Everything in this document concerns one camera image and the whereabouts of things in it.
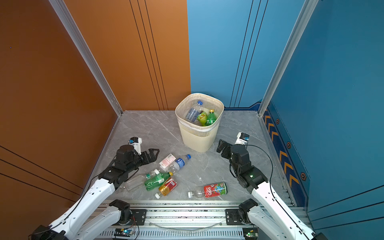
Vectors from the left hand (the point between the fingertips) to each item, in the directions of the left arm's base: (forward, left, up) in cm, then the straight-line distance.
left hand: (154, 150), depth 81 cm
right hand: (+1, -38, +7) cm, 38 cm away
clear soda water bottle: (+23, -21, +6) cm, 31 cm away
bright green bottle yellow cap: (+23, -27, +2) cm, 36 cm away
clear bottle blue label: (-3, -13, -8) cm, 16 cm away
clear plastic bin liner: (+28, -31, +12) cm, 43 cm away
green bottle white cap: (-13, -2, -10) cm, 16 cm away
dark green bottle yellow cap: (+23, -32, +3) cm, 40 cm away
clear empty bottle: (-12, +9, -15) cm, 21 cm away
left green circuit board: (-35, +11, -17) cm, 40 cm away
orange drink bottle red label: (-17, -7, -10) cm, 21 cm away
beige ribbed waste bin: (+5, -23, +4) cm, 24 cm away
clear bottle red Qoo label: (-18, -31, -9) cm, 37 cm away
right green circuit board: (-35, -50, -17) cm, 63 cm away
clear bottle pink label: (-3, -8, -10) cm, 13 cm away
